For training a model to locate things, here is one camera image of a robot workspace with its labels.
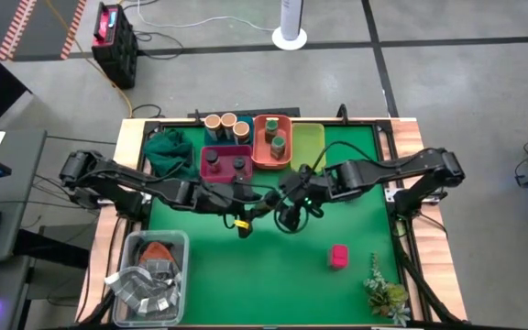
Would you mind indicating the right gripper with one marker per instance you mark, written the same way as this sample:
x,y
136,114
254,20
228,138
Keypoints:
x,y
307,188

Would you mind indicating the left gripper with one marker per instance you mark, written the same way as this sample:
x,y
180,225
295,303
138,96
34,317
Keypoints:
x,y
227,199

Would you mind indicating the black-lidded oregano leaves jar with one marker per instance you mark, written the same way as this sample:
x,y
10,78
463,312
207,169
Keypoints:
x,y
238,163

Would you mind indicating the black-lidded paprika jar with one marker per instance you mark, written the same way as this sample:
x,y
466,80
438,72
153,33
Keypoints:
x,y
212,158

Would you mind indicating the green glass oregano jar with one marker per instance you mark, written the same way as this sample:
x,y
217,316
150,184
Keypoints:
x,y
271,124
278,143

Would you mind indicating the tan-lidded spice jar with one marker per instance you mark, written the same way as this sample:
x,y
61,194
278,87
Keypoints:
x,y
228,119
241,129
212,121

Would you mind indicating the pink cube block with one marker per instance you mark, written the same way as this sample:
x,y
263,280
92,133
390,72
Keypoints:
x,y
338,256

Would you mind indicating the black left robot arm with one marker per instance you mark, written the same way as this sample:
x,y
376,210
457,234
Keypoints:
x,y
122,176

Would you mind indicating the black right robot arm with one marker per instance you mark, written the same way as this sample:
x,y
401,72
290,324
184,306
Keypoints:
x,y
397,165

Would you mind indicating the magenta plastic bin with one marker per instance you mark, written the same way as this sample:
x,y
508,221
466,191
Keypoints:
x,y
225,172

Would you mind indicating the yellow-green plastic bin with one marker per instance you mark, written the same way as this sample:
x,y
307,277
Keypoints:
x,y
307,142

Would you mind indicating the orange plastic bin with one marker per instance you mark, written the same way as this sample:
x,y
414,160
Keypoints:
x,y
259,151

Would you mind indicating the dark green cloth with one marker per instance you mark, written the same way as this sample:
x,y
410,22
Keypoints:
x,y
170,149

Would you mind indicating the black flat bar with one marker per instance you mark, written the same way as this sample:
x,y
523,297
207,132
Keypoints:
x,y
282,111

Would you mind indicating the teal plastic bin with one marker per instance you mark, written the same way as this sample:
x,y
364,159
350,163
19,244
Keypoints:
x,y
249,120

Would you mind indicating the green table mat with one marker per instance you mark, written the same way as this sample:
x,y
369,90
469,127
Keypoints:
x,y
268,275

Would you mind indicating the orange fabric item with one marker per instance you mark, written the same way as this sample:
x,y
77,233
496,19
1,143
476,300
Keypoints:
x,y
156,252

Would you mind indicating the clear plastic storage bin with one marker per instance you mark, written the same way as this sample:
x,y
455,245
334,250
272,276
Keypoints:
x,y
124,256

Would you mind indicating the grey patterned fabric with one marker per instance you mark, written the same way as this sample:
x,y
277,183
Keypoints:
x,y
145,289

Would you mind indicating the artificial succulent plant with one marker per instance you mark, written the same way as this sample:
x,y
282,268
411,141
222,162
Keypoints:
x,y
385,295

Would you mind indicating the white floor stand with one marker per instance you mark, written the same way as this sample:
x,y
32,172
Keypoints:
x,y
289,39

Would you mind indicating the black toolbox with red top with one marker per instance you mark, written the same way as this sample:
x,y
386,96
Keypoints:
x,y
117,50

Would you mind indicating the grey desk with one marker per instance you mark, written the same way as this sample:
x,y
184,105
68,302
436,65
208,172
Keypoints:
x,y
21,160

